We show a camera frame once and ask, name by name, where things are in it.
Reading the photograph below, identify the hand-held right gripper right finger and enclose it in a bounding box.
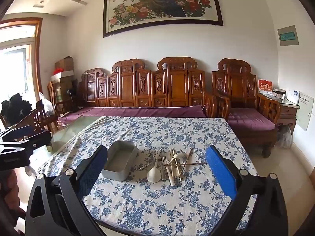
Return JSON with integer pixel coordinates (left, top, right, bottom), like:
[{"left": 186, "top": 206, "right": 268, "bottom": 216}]
[{"left": 205, "top": 145, "right": 288, "bottom": 236}]

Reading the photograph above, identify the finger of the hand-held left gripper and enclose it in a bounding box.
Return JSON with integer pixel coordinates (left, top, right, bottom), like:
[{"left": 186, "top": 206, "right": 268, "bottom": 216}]
[
  {"left": 0, "top": 131, "right": 53, "bottom": 151},
  {"left": 0, "top": 125, "right": 34, "bottom": 138}
]

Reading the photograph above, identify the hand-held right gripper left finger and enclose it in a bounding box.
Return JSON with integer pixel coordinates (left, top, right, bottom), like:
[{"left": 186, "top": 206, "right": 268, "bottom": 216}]
[{"left": 25, "top": 145, "right": 109, "bottom": 236}]

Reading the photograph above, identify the metal rectangular box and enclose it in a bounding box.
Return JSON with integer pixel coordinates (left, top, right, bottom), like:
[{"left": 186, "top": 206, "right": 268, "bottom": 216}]
[{"left": 101, "top": 140, "right": 138, "bottom": 181}]

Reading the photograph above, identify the large white spoon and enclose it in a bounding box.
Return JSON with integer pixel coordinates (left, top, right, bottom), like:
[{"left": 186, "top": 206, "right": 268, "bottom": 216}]
[{"left": 147, "top": 152, "right": 163, "bottom": 184}]

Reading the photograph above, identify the person's left forearm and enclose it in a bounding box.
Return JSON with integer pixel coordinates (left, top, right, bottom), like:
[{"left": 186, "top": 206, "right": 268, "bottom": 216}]
[{"left": 0, "top": 170, "right": 20, "bottom": 227}]

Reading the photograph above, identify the wooden chair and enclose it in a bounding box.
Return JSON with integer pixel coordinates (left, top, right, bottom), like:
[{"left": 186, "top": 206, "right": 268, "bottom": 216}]
[{"left": 9, "top": 100, "right": 59, "bottom": 134}]

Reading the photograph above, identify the black cloth heap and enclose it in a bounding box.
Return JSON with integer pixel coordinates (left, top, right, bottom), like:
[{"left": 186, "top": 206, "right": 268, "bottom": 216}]
[{"left": 1, "top": 93, "right": 33, "bottom": 126}]

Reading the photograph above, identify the metal chopstick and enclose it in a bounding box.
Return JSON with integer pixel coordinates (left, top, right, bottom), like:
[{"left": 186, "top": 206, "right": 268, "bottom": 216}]
[
  {"left": 184, "top": 148, "right": 194, "bottom": 171},
  {"left": 172, "top": 162, "right": 208, "bottom": 168}
]

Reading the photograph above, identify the clear plastic bag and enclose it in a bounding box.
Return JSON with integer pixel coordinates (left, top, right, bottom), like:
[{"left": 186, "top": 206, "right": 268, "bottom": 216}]
[{"left": 39, "top": 92, "right": 54, "bottom": 116}]

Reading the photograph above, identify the beige chopstick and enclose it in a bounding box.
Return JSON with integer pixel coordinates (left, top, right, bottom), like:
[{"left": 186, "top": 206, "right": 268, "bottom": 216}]
[
  {"left": 173, "top": 149, "right": 183, "bottom": 181},
  {"left": 170, "top": 149, "right": 179, "bottom": 180}
]

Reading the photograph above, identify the small white spoon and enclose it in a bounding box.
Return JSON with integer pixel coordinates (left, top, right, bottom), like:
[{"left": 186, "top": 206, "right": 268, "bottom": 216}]
[{"left": 164, "top": 152, "right": 185, "bottom": 167}]

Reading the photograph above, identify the white plastic utensil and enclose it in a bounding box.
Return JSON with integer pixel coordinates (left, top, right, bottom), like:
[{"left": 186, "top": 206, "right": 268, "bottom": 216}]
[{"left": 165, "top": 163, "right": 175, "bottom": 187}]

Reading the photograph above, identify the black upright panel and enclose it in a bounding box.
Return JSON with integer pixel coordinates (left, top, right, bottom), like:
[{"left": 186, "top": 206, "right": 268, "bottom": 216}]
[{"left": 67, "top": 79, "right": 83, "bottom": 113}]

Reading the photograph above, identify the purple armchair cushion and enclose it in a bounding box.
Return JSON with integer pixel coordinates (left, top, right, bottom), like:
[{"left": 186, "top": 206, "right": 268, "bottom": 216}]
[{"left": 228, "top": 107, "right": 276, "bottom": 131}]

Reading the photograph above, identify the white flat box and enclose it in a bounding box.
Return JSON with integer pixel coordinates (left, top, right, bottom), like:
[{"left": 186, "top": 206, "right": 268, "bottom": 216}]
[{"left": 51, "top": 70, "right": 74, "bottom": 83}]

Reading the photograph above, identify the blue floral tablecloth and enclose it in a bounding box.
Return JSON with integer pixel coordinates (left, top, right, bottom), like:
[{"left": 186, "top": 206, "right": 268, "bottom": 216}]
[{"left": 37, "top": 116, "right": 259, "bottom": 236}]

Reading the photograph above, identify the grey plastic bag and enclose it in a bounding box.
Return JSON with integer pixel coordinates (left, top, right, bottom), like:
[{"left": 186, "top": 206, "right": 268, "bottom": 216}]
[{"left": 278, "top": 125, "right": 294, "bottom": 149}]

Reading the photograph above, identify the purple sofa cushion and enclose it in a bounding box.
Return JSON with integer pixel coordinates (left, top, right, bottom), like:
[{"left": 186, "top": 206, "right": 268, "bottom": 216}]
[{"left": 57, "top": 105, "right": 207, "bottom": 126}]

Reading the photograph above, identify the brown cardboard box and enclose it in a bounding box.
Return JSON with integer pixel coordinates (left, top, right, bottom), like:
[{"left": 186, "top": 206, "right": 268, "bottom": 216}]
[{"left": 55, "top": 56, "right": 74, "bottom": 72}]

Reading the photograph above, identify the carved wooden armchair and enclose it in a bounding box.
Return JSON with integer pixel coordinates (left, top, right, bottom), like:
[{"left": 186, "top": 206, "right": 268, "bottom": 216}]
[{"left": 211, "top": 58, "right": 281, "bottom": 158}]

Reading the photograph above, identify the wooden side table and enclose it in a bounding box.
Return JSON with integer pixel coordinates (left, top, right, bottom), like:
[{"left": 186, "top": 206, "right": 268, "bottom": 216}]
[{"left": 258, "top": 91, "right": 300, "bottom": 134}]

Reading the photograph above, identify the red sign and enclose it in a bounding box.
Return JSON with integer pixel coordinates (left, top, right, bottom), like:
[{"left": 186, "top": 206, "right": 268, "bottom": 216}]
[{"left": 258, "top": 79, "right": 274, "bottom": 94}]

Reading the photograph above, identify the carved wooden sofa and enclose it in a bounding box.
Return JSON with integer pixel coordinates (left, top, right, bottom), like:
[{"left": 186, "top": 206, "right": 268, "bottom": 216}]
[{"left": 80, "top": 58, "right": 231, "bottom": 118}]

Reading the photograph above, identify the white electrical panel door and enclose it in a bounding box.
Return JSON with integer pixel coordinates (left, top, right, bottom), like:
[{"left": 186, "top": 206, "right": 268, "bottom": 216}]
[{"left": 295, "top": 91, "right": 315, "bottom": 132}]

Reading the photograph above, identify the framed peacock painting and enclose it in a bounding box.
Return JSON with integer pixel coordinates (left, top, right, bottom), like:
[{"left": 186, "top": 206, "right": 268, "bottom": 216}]
[{"left": 103, "top": 0, "right": 224, "bottom": 38}]

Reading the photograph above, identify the wooden door frame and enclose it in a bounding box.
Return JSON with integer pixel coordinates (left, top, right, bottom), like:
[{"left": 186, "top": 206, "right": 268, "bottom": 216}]
[{"left": 0, "top": 17, "right": 44, "bottom": 99}]

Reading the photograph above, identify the grey wall panel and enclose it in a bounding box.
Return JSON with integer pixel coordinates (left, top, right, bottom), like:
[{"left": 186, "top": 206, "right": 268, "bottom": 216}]
[{"left": 277, "top": 25, "right": 300, "bottom": 47}]

